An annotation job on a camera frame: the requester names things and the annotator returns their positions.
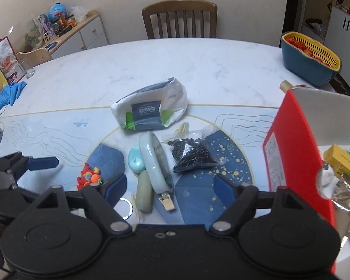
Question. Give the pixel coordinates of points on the blue globe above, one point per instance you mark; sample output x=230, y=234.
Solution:
x=57, y=11

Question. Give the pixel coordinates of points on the orange label jar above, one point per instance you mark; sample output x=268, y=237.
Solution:
x=71, y=20

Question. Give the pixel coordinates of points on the blue gloves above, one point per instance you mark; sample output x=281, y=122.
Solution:
x=10, y=93

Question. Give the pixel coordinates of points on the clear drinking glass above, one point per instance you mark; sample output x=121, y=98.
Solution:
x=27, y=68

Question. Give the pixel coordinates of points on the wooden slatted chair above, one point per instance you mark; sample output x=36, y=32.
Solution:
x=178, y=8

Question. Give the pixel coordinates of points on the clear plastic bag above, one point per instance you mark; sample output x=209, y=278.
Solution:
x=78, y=13

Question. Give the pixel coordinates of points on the small light wooden chair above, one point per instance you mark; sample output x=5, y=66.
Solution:
x=35, y=57

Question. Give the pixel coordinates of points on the silver foil wrapper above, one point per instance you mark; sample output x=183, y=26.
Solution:
x=345, y=192

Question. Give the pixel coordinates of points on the red orange small toy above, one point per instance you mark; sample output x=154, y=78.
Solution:
x=89, y=178

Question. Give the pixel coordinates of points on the small yellow box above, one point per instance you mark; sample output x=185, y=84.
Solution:
x=341, y=159

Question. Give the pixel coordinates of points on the white round ornament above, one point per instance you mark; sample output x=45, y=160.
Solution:
x=326, y=176

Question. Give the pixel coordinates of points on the grey green oval stone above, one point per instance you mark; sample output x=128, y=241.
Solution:
x=144, y=192

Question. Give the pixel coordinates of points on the blue bowl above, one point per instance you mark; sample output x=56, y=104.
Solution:
x=303, y=67

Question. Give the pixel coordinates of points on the pile of strawberries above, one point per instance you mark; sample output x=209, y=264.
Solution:
x=302, y=46

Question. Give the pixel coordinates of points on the white wall cabinet unit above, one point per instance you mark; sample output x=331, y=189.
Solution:
x=344, y=20

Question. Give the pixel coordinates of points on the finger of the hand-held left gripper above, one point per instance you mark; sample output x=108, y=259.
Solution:
x=43, y=163

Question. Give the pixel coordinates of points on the white bag with dark label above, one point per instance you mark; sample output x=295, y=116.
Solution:
x=145, y=110

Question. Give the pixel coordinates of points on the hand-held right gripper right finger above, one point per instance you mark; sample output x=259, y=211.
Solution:
x=223, y=188

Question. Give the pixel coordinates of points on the bag of black beads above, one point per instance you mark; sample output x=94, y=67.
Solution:
x=192, y=151

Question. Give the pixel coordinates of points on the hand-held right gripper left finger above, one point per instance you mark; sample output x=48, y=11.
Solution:
x=116, y=188

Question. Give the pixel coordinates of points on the white wooden sideboard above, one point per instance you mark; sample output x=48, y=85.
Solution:
x=90, y=35

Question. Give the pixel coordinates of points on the teal round soap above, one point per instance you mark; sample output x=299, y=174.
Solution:
x=135, y=159

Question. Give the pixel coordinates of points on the yellow colander basket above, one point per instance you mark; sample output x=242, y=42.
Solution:
x=323, y=49

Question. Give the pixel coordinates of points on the red snack bag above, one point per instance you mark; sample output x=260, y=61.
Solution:
x=4, y=58

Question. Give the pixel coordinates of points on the red cardboard box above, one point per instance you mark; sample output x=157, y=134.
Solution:
x=294, y=140

